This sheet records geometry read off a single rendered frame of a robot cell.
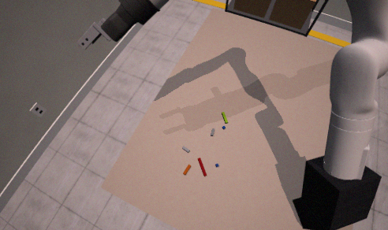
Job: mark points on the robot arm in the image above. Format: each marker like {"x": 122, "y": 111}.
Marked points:
{"x": 353, "y": 76}

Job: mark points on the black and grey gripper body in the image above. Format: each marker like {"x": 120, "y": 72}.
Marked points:
{"x": 128, "y": 14}

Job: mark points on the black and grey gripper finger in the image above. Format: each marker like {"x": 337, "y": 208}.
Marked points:
{"x": 100, "y": 23}
{"x": 90, "y": 35}

